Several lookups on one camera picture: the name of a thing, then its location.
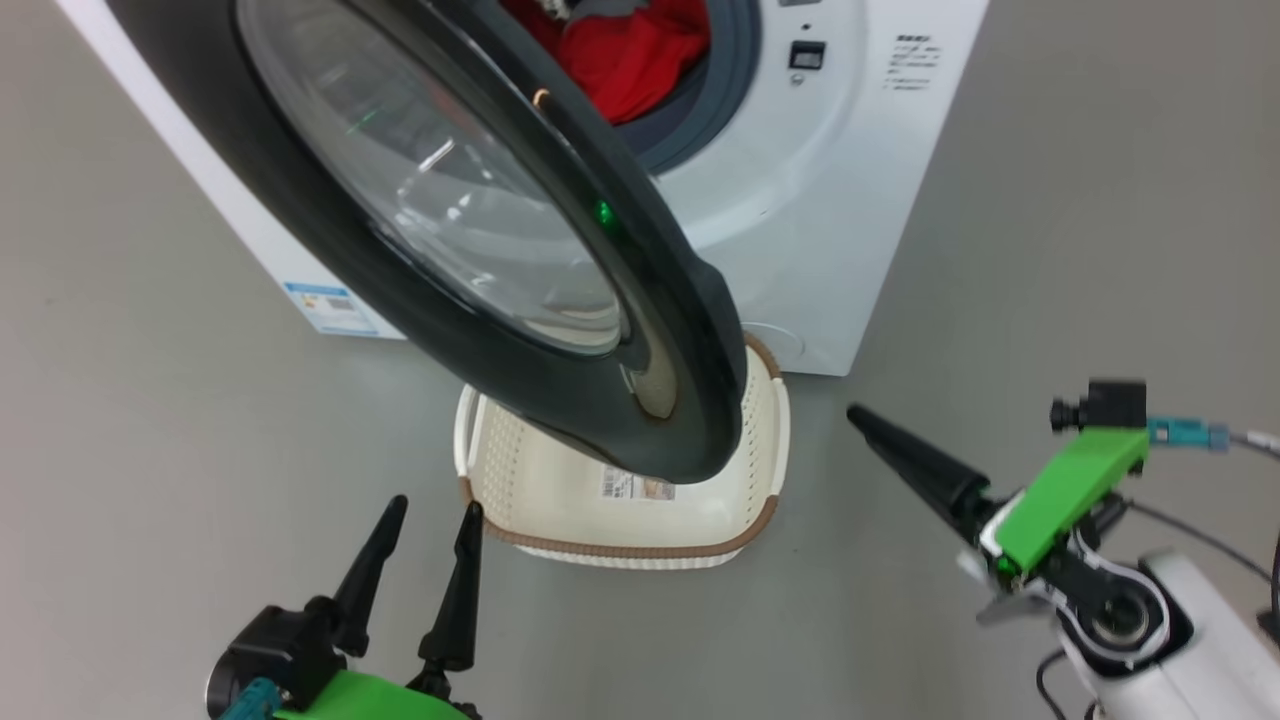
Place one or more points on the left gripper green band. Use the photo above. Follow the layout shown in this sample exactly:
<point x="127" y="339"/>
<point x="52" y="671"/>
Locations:
<point x="370" y="700"/>

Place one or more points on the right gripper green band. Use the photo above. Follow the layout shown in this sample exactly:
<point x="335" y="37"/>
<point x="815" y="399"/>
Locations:
<point x="1070" y="495"/>

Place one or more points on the dark grey glass washer door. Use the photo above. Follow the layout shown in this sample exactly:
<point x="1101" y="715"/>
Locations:
<point x="500" y="385"/>

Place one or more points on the red garment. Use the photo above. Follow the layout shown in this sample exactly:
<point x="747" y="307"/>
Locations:
<point x="630" y="60"/>

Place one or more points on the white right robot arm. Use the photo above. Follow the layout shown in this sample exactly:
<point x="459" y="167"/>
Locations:
<point x="1200" y="650"/>

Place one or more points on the cream plastic laundry basket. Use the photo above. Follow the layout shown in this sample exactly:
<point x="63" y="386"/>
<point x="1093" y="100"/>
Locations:
<point x="560" y="495"/>

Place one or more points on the basket product label sticker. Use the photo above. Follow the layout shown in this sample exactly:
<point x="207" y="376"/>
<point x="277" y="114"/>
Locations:
<point x="636" y="486"/>

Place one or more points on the white front-load washing machine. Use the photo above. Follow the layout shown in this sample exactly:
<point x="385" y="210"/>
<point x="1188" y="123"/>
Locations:
<point x="800" y="200"/>

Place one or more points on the blue white energy label sticker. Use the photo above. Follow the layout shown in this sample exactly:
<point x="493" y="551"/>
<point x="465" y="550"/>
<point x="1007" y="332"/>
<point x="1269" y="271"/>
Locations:
<point x="330" y="305"/>

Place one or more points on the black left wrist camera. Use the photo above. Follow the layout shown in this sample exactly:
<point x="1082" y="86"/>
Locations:
<point x="280" y="650"/>

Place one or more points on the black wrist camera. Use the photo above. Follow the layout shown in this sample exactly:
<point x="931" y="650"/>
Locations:
<point x="280" y="650"/>
<point x="1105" y="405"/>

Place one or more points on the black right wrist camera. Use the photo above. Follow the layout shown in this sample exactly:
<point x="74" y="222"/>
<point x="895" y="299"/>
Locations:
<point x="1105" y="405"/>

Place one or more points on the teal left camera connector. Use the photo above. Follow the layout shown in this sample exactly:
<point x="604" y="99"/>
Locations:
<point x="250" y="700"/>

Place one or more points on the teal camera connector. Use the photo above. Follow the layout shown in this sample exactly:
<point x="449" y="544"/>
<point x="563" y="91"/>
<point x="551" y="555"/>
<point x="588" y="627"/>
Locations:
<point x="250" y="700"/>
<point x="1185" y="433"/>

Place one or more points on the teal right camera connector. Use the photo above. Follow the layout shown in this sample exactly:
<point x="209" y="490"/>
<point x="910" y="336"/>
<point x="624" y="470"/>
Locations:
<point x="1185" y="433"/>

